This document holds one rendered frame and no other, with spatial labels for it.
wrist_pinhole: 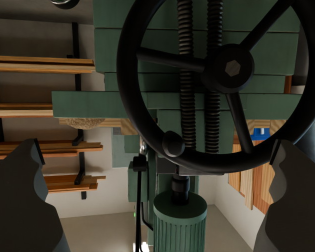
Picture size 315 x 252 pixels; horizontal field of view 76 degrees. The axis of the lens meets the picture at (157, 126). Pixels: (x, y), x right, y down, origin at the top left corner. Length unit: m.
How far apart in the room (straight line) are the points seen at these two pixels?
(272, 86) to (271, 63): 0.05
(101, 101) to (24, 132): 2.80
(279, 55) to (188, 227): 0.51
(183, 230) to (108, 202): 2.74
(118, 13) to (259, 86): 0.34
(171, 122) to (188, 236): 0.42
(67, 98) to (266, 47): 0.45
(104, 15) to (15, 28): 2.80
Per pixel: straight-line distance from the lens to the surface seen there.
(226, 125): 0.39
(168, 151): 0.22
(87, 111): 0.47
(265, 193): 2.38
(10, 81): 3.22
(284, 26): 0.55
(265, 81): 0.52
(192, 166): 0.29
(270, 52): 0.53
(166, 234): 0.70
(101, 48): 0.47
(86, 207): 3.42
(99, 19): 0.49
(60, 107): 0.49
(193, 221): 0.66
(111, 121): 0.62
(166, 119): 0.36
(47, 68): 2.55
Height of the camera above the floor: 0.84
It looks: 10 degrees up
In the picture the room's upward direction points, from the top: 179 degrees counter-clockwise
